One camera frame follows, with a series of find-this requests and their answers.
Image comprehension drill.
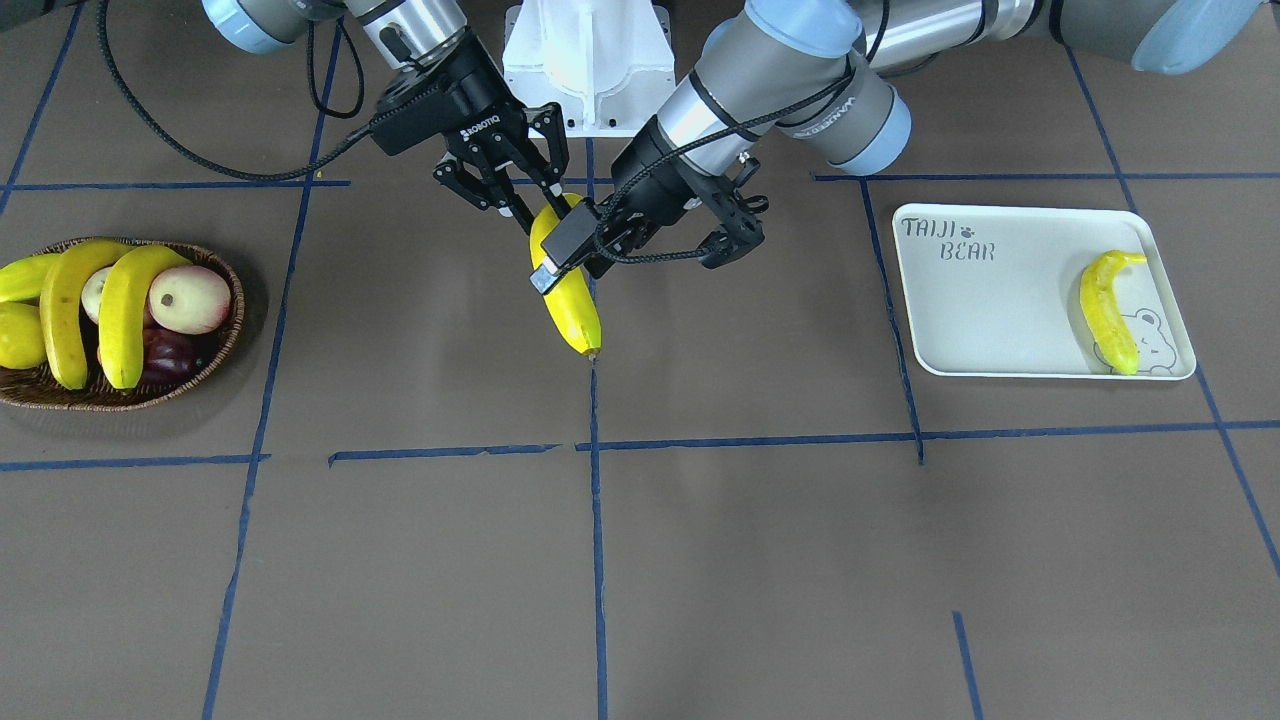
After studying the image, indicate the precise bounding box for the white bear plastic tray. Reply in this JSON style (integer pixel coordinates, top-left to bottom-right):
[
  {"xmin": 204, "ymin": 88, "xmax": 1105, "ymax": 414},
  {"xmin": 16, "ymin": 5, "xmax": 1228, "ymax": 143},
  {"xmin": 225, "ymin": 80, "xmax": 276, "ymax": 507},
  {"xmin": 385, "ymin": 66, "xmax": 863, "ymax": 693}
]
[{"xmin": 891, "ymin": 202, "xmax": 1197, "ymax": 380}]

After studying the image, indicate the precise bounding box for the yellow lemon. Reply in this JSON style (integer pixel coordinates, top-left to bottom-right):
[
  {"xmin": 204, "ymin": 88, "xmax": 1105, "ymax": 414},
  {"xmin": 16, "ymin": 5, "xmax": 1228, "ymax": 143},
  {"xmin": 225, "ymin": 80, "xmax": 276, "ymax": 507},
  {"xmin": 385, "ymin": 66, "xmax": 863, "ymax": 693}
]
[{"xmin": 1, "ymin": 301, "xmax": 47, "ymax": 370}]

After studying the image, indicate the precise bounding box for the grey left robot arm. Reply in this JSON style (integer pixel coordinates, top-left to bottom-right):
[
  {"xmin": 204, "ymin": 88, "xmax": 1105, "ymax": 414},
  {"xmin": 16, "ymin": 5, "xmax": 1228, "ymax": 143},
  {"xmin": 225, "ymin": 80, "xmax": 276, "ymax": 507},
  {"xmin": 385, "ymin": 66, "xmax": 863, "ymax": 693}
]
[{"xmin": 573, "ymin": 1, "xmax": 1260, "ymax": 277}]

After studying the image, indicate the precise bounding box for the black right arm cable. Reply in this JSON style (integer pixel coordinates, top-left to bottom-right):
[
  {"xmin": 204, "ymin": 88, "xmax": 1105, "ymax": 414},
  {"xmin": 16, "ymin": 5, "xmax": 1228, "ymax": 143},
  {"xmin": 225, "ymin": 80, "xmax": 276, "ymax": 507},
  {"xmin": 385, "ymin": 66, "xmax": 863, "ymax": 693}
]
[{"xmin": 96, "ymin": 0, "xmax": 401, "ymax": 183}]

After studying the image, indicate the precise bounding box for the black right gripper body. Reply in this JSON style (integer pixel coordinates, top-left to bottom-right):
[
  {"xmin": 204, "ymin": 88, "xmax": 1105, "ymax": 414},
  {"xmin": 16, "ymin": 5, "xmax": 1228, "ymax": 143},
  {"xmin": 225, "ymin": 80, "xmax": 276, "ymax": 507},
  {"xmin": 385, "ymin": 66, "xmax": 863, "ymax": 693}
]
[{"xmin": 370, "ymin": 38, "xmax": 531, "ymax": 161}]

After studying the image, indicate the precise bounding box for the pink white peach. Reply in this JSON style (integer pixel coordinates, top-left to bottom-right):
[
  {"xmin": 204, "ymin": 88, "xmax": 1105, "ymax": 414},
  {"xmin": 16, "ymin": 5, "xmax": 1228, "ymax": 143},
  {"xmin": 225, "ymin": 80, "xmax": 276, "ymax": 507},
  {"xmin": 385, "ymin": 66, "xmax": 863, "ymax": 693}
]
[{"xmin": 148, "ymin": 265, "xmax": 232, "ymax": 334}]

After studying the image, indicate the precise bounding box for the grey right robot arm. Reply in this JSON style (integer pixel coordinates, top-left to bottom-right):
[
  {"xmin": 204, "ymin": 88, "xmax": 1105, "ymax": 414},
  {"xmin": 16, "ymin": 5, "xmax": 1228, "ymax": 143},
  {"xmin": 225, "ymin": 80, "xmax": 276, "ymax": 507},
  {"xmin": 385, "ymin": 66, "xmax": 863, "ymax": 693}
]
[{"xmin": 204, "ymin": 1, "xmax": 570, "ymax": 231}]

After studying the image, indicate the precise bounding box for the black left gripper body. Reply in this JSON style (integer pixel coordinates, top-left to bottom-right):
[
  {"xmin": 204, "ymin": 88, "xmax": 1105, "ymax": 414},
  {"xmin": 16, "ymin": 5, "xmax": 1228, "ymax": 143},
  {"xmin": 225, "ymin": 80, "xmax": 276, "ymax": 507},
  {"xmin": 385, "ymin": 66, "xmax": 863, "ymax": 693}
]
[{"xmin": 608, "ymin": 115, "xmax": 721, "ymax": 236}]

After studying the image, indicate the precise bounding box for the yellow banana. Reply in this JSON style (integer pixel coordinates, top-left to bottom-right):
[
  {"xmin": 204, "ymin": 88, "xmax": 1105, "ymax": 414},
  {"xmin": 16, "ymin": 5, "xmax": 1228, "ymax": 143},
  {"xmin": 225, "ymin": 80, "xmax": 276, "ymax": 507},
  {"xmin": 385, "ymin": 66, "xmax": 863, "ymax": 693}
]
[
  {"xmin": 529, "ymin": 204, "xmax": 603, "ymax": 357},
  {"xmin": 99, "ymin": 243, "xmax": 191, "ymax": 389},
  {"xmin": 38, "ymin": 240, "xmax": 131, "ymax": 389}
]

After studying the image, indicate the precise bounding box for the yellow-green banana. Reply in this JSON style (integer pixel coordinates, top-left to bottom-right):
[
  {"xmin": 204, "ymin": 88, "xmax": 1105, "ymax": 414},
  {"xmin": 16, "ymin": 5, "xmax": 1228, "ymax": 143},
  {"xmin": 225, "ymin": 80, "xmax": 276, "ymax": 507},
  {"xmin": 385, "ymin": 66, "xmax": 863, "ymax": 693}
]
[{"xmin": 1078, "ymin": 250, "xmax": 1147, "ymax": 375}]

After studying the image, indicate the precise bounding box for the brown wicker basket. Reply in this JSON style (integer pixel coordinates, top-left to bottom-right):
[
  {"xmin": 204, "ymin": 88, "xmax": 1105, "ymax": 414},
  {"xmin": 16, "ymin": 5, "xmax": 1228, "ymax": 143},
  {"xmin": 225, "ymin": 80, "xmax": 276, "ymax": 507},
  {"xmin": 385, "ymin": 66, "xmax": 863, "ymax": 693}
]
[{"xmin": 1, "ymin": 237, "xmax": 244, "ymax": 413}]

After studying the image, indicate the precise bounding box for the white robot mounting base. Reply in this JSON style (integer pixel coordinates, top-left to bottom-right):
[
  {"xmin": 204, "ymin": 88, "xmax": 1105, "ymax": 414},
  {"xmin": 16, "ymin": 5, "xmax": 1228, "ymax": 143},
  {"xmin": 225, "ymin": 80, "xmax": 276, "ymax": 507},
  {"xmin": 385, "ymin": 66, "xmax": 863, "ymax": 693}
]
[{"xmin": 500, "ymin": 1, "xmax": 677, "ymax": 138}]

